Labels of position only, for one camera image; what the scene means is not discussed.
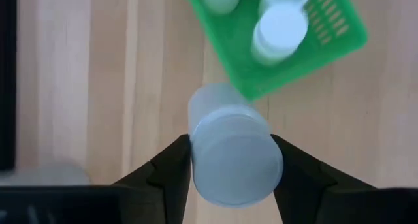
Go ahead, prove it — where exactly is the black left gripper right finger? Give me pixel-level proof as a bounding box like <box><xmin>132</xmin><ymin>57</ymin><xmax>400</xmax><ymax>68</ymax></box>
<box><xmin>270</xmin><ymin>134</ymin><xmax>376</xmax><ymax>224</ymax></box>

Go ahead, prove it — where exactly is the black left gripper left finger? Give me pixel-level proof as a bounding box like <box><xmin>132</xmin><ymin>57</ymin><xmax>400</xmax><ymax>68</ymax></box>
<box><xmin>112</xmin><ymin>134</ymin><xmax>192</xmax><ymax>224</ymax></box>

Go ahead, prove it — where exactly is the green plastic basket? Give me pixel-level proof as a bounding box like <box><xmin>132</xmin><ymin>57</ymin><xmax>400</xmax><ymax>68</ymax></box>
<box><xmin>184</xmin><ymin>0</ymin><xmax>370</xmax><ymax>103</ymax></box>

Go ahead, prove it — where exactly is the black aluminium table frame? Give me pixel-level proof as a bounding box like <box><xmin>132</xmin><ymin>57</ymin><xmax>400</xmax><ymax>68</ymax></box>
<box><xmin>0</xmin><ymin>0</ymin><xmax>18</xmax><ymax>171</ymax></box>

